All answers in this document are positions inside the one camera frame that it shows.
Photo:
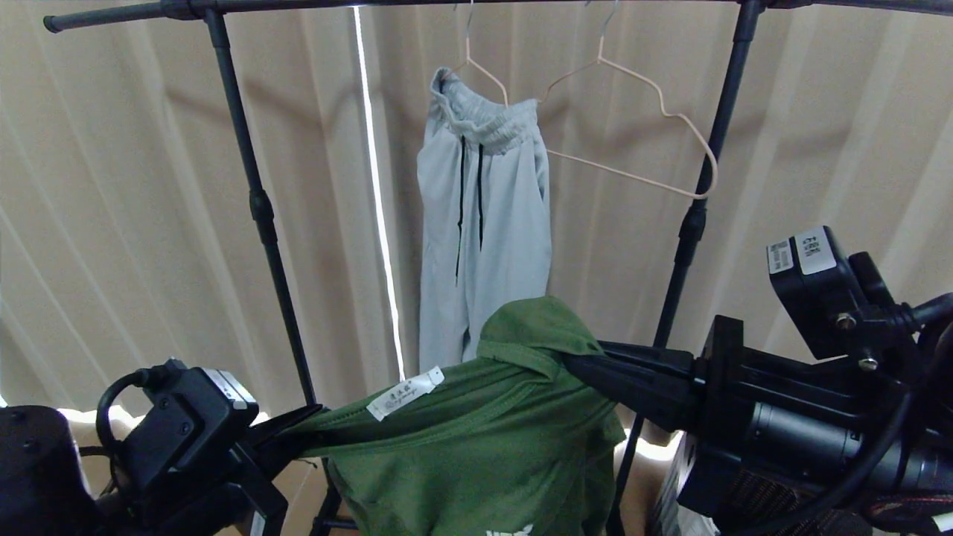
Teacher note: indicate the pink clothes hanger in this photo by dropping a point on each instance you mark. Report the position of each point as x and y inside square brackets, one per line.
[670, 116]
[488, 74]

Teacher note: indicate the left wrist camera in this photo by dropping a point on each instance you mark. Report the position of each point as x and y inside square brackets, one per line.
[186, 424]

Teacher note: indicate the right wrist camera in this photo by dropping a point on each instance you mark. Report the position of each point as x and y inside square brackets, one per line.
[826, 305]

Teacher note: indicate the black clothes rack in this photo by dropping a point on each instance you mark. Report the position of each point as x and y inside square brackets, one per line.
[260, 208]

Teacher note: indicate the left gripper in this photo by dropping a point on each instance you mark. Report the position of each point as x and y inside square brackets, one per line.
[223, 506]

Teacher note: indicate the pale grey shorts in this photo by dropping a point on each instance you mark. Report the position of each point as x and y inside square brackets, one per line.
[506, 238]

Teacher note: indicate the beige curtain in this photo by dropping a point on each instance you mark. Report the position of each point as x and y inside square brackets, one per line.
[112, 186]

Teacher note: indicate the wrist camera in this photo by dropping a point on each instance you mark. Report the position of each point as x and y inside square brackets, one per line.
[186, 424]
[826, 305]

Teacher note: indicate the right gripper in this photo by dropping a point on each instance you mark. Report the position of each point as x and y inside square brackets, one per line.
[789, 417]

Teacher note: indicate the green garment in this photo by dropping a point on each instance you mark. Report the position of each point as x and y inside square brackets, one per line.
[461, 461]

